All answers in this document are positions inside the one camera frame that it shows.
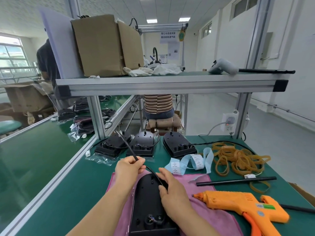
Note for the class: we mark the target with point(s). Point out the small white connector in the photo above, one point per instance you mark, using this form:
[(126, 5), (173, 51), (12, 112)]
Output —
[(249, 176)]

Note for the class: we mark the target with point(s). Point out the aluminium frame shelf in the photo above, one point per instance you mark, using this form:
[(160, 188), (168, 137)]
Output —
[(169, 84)]

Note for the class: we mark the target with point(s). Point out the person's right hand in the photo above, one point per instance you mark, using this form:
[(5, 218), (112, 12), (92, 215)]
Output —
[(176, 196)]

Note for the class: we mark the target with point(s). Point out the person's left hand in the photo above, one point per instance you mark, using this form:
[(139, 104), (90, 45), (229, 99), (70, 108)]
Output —
[(126, 170)]

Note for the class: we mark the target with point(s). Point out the small cardboard box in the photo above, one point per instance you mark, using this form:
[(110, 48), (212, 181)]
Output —
[(131, 46)]

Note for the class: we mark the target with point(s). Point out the person's left thumb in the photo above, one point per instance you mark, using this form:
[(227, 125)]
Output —
[(142, 169)]

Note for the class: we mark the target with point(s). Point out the person's right thumb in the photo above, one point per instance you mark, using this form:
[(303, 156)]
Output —
[(164, 174)]

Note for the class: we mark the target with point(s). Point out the person's left forearm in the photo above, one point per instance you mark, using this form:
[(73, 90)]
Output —
[(102, 213)]

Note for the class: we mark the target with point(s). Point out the long black rod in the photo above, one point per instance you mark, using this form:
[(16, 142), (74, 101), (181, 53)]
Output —
[(267, 71)]

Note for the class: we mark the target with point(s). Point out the white cloth gloves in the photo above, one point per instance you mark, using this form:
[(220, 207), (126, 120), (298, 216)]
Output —
[(160, 70)]

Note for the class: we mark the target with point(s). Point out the wooden stool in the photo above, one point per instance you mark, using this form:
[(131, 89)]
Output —
[(164, 124)]

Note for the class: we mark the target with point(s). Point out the person's right forearm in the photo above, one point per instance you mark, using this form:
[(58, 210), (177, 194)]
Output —
[(194, 224)]

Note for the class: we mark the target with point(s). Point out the clear plastic bag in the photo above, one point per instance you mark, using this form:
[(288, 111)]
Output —
[(98, 158)]

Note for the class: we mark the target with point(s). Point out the pink cloth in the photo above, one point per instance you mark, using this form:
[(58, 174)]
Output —
[(219, 218)]

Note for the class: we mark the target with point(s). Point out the blue label strip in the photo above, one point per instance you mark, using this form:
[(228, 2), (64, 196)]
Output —
[(184, 164)]

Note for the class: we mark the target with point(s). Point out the open cardboard box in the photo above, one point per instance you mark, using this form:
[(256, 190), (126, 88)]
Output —
[(27, 97)]

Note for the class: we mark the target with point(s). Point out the white paper sign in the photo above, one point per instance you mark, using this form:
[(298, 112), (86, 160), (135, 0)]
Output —
[(168, 37)]

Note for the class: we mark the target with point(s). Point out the orange glue gun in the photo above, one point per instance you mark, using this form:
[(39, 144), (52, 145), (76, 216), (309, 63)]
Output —
[(236, 202)]

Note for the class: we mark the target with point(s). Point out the pile of black lamp parts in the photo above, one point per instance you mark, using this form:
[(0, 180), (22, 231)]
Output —
[(83, 117)]

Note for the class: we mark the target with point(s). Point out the pile of tan rubber bands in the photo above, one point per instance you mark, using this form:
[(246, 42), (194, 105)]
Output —
[(237, 159)]

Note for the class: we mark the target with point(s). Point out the green conveyor belt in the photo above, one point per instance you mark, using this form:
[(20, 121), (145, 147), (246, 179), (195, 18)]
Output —
[(32, 154)]

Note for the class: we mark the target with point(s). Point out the white plastic sheet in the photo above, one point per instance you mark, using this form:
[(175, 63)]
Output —
[(56, 41)]

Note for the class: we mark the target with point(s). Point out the white power strip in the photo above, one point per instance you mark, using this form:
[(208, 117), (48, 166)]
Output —
[(230, 121)]

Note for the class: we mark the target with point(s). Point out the white handheld controller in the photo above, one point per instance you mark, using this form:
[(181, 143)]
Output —
[(222, 65)]

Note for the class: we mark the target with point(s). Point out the large cardboard box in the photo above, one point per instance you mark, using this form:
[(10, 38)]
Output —
[(98, 46)]

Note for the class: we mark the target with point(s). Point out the black domed lamp housing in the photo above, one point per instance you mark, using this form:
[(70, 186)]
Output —
[(144, 143)]

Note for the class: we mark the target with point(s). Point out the black glue stick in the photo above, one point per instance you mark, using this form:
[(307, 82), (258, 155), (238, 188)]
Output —
[(299, 208), (236, 181)]

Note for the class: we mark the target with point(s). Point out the green round stool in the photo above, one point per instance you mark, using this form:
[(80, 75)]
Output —
[(8, 126)]

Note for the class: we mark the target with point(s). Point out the green hanging tool balancer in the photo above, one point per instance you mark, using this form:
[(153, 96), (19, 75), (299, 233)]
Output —
[(182, 34)]

